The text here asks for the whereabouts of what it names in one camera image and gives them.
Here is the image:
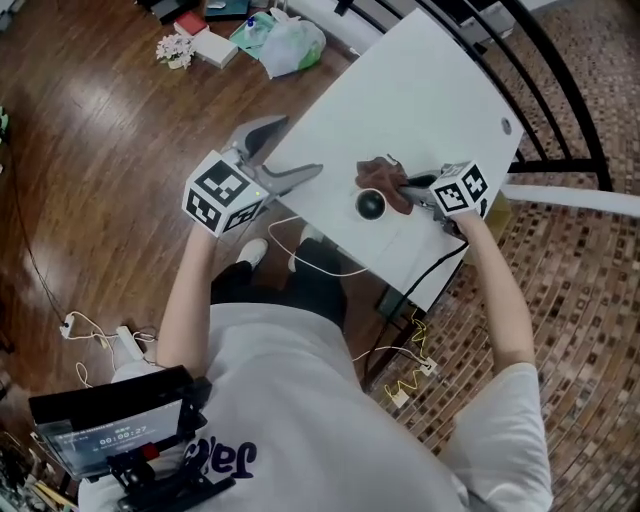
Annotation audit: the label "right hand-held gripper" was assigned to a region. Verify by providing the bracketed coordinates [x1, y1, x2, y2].
[398, 159, 490, 237]

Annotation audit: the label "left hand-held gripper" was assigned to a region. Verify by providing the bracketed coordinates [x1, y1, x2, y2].
[183, 114, 325, 238]

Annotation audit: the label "brown cloth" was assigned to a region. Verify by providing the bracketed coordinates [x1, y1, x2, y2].
[354, 154, 417, 216]

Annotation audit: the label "person's right forearm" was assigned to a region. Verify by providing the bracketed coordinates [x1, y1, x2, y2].
[451, 212, 537, 375]

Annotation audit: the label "person's left forearm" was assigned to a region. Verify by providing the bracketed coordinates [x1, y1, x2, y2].
[155, 227, 220, 375]

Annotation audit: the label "person's right white shoe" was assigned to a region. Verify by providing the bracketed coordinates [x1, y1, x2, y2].
[288, 224, 326, 274]

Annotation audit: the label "person's white shoe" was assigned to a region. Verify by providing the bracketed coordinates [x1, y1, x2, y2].
[235, 237, 270, 270]
[288, 224, 326, 274]

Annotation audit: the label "person's left white shoe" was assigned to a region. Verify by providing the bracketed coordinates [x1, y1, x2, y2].
[235, 237, 270, 270]

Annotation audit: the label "white table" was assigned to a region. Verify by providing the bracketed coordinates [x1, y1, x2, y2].
[264, 7, 525, 314]

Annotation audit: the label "white plastic bag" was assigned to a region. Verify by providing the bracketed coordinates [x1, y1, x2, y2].
[258, 7, 328, 80]

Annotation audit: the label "person's black trousers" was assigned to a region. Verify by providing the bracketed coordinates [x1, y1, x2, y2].
[209, 237, 349, 331]

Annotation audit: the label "black metal railing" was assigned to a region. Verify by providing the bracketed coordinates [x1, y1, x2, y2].
[334, 0, 615, 192]

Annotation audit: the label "small flower bouquet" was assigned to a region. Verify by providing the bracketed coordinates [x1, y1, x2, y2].
[155, 33, 196, 70]

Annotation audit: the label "dark teal box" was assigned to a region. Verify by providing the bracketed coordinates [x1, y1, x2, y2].
[204, 0, 251, 22]

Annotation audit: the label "white pipe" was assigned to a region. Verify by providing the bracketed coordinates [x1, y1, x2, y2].
[503, 183, 640, 220]

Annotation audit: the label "red box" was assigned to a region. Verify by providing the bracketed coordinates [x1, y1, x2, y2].
[173, 10, 210, 37]

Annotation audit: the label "long white power strip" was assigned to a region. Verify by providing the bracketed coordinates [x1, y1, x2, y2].
[115, 325, 146, 362]

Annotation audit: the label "person's white t-shirt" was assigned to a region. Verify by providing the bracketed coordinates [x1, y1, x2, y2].
[77, 302, 554, 512]

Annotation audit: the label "black monitor with timer screen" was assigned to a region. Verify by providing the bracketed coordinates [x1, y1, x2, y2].
[28, 365, 214, 482]

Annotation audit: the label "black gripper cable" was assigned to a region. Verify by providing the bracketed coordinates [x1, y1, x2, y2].
[362, 239, 469, 386]

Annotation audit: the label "white cable loop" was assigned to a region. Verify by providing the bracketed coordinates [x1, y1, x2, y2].
[267, 215, 371, 278]

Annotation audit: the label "yellow cable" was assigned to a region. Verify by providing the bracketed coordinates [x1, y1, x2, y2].
[383, 307, 431, 399]

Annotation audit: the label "white floor cable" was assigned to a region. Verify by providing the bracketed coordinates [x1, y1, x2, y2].
[352, 345, 426, 366]

